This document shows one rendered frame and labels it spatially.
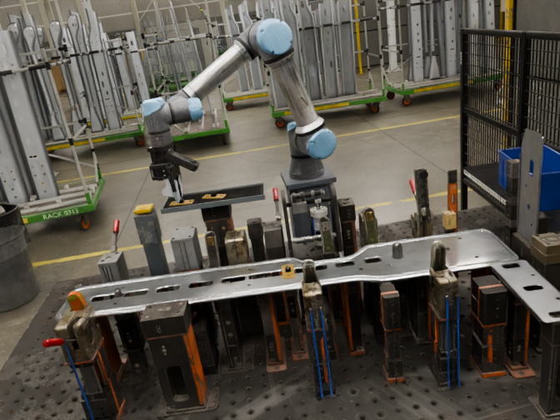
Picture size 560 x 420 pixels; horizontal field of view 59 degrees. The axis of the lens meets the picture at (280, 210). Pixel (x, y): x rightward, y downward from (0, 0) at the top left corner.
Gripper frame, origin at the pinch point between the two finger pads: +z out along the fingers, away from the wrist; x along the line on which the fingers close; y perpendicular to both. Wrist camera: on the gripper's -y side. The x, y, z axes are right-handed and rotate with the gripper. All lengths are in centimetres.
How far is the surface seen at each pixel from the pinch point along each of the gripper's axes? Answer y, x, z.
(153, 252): 13.4, 3.2, 18.8
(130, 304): 7.7, 40.0, 17.9
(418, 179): -82, 6, -1
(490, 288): -94, 41, 20
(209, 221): -9.3, 1.1, 9.4
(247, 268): -25.2, 23.2, 17.8
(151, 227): 11.8, 3.6, 8.9
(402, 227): -84, -63, 48
